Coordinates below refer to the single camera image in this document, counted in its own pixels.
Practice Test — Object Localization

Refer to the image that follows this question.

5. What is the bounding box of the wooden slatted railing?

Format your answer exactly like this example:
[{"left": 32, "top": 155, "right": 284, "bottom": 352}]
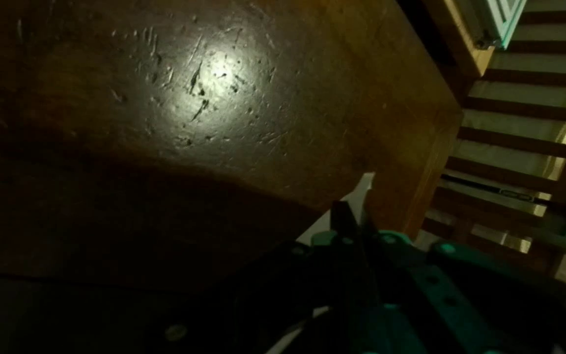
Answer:
[{"left": 418, "top": 0, "right": 566, "bottom": 281}]

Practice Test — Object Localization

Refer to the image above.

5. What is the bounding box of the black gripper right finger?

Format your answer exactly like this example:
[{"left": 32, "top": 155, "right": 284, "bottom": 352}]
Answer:
[{"left": 359, "top": 218, "right": 404, "bottom": 354}]

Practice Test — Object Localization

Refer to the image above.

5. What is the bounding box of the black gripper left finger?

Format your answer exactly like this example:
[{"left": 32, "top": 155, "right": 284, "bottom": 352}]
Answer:
[{"left": 327, "top": 198, "right": 367, "bottom": 354}]

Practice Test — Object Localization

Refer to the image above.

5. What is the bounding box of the dark wooden secretary desk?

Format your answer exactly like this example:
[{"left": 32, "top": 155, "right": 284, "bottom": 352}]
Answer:
[{"left": 0, "top": 0, "right": 465, "bottom": 354}]

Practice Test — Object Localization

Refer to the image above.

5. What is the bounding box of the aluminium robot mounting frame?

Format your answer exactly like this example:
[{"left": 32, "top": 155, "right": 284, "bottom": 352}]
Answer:
[{"left": 481, "top": 0, "right": 528, "bottom": 51}]

